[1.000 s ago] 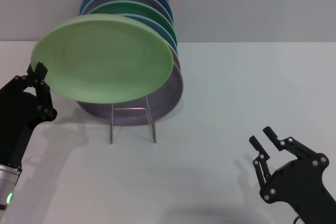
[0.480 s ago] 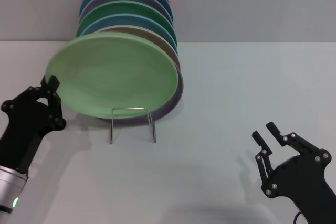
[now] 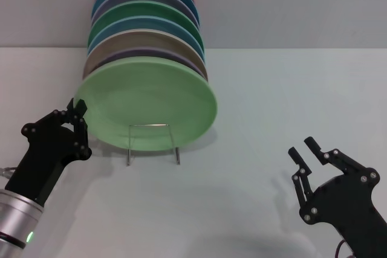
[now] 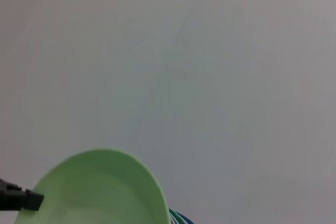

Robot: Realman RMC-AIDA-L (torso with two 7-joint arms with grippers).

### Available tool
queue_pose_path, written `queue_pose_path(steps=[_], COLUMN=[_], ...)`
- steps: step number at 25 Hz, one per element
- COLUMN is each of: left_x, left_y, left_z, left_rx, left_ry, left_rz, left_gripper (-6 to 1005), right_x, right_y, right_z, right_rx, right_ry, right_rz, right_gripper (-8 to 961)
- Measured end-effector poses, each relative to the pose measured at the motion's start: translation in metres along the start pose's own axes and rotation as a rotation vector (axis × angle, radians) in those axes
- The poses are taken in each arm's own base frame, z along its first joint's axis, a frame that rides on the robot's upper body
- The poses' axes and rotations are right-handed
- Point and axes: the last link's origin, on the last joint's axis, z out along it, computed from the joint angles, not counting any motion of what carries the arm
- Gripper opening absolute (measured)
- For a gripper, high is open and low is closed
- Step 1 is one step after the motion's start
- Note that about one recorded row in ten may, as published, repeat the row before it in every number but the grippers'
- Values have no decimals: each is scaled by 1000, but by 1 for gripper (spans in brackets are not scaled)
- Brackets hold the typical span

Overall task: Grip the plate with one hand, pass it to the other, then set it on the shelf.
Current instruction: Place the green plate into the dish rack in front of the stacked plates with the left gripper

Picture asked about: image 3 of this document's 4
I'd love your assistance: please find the blue plate with pale rim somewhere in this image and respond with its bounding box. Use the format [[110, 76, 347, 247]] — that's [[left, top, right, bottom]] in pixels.
[[86, 15, 206, 63]]

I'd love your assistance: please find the gripper cable with connector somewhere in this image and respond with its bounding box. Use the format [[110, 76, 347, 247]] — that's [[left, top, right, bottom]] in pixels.
[[334, 239, 357, 258], [0, 166, 18, 181]]

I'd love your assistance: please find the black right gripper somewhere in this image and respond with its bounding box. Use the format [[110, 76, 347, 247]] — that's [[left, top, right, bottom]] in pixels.
[[288, 137, 387, 258]]

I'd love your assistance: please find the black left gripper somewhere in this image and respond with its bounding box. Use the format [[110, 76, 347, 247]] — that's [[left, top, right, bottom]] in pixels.
[[4, 97, 93, 204]]

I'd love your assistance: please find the light green plate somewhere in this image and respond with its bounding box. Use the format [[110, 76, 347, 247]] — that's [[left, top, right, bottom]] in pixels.
[[74, 56, 218, 152]]

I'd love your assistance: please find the tan plate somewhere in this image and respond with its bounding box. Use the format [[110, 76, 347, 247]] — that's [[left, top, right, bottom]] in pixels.
[[82, 30, 209, 81]]

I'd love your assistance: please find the metal wire plate rack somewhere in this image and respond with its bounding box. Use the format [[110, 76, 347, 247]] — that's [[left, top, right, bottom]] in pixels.
[[126, 123, 181, 167]]

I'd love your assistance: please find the right gripper cable with connector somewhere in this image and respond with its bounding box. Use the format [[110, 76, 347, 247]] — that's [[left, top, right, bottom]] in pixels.
[[334, 239, 357, 258]]

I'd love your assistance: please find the dark green plate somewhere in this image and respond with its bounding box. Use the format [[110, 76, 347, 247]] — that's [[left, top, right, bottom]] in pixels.
[[88, 0, 203, 48]]

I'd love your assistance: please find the left gripper cable with connector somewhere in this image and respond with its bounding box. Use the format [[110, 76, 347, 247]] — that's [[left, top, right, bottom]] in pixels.
[[0, 166, 18, 181]]

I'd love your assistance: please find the lavender plate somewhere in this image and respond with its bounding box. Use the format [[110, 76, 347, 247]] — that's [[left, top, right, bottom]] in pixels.
[[104, 48, 207, 76]]

